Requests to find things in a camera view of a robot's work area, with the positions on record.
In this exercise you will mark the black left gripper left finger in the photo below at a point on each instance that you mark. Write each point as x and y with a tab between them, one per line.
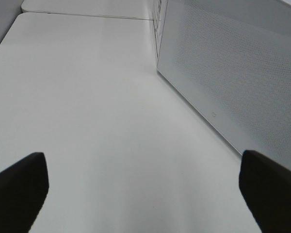
23	190

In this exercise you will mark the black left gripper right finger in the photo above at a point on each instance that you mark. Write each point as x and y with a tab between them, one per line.
266	188

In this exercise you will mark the white microwave door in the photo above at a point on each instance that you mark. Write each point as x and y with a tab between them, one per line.
231	60

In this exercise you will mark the white microwave oven body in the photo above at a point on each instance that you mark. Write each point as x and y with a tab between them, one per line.
159	13

